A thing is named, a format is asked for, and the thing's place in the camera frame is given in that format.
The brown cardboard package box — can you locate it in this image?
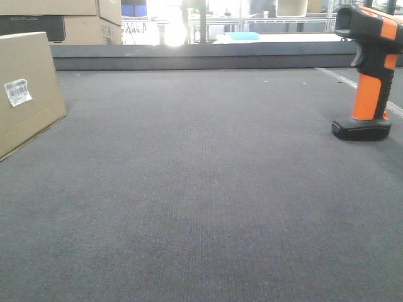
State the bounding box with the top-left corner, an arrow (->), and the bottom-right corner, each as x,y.
1,32 -> 67,160

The orange black barcode scanner gun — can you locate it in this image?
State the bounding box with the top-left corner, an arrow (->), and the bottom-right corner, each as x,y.
331,4 -> 402,141

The blue tray on table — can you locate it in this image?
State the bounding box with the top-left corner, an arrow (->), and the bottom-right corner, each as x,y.
224,31 -> 260,41

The white background table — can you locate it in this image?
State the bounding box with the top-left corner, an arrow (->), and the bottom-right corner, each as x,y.
213,33 -> 341,44

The stacked cardboard boxes background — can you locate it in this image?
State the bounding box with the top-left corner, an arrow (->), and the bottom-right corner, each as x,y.
1,0 -> 122,45

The white barcode label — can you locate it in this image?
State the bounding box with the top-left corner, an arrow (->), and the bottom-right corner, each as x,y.
4,79 -> 33,107

